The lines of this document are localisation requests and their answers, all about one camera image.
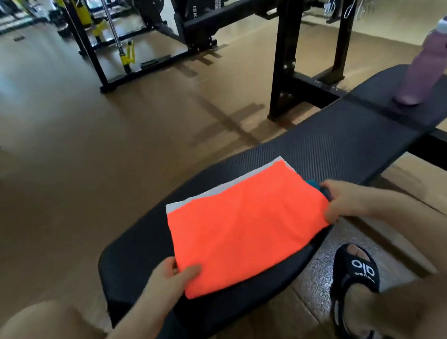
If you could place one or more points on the black right slipper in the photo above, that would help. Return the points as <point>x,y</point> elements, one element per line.
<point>353,269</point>

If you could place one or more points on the yellow black gym machine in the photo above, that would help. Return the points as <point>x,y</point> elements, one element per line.
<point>83,12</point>

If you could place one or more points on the yellow safety catch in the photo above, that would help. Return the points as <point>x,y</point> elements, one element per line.
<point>128,56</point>

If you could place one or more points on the pink water bottle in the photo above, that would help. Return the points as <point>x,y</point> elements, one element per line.
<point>421,68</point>

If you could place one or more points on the black ribbed bench pad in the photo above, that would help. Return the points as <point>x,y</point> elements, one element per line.
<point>322,143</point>

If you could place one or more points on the black weight plate white print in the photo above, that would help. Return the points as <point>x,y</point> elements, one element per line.
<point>201,5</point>

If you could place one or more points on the orange teal white jersey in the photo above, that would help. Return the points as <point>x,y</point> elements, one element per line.
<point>244,228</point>

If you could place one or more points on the person's left hand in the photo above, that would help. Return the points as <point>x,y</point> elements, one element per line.
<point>165,287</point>

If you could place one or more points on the black power rack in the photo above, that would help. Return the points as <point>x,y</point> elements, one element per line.
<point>225,15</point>

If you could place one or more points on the black steel bench frame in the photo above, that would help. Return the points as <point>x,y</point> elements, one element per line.
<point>279,53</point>

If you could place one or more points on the person's right forearm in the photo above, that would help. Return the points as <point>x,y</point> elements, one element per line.
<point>436,234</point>

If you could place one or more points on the person's right hand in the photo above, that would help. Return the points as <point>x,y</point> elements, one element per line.
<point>351,199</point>

